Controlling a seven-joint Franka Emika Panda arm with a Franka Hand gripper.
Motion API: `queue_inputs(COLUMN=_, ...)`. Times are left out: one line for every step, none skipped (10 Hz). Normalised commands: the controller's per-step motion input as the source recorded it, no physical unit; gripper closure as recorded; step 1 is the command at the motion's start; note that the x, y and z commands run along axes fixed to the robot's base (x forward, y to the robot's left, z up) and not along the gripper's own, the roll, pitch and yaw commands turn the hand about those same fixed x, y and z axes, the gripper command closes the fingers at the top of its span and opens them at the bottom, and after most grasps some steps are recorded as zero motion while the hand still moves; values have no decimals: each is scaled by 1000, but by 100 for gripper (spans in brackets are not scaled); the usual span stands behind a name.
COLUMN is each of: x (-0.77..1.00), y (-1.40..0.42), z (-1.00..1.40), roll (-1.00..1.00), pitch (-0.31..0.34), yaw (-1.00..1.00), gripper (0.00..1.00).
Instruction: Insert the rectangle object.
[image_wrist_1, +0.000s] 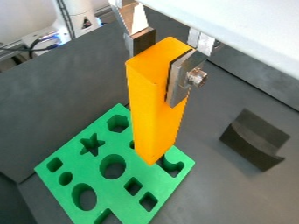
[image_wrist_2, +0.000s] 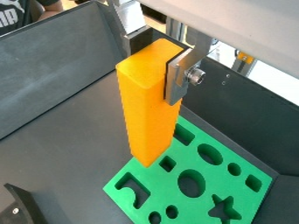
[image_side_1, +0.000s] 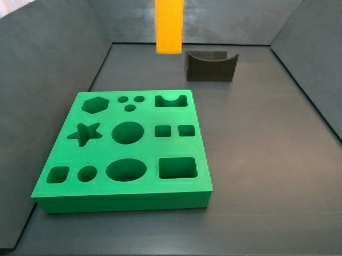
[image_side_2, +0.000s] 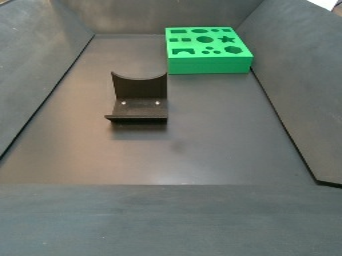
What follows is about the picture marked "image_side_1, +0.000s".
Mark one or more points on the orange rectangular block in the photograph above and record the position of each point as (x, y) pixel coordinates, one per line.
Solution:
(169, 26)

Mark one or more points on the green foam shape board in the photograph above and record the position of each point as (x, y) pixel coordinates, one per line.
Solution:
(129, 154)

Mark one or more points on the dark grey curved holder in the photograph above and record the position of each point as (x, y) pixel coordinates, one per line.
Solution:
(212, 66)

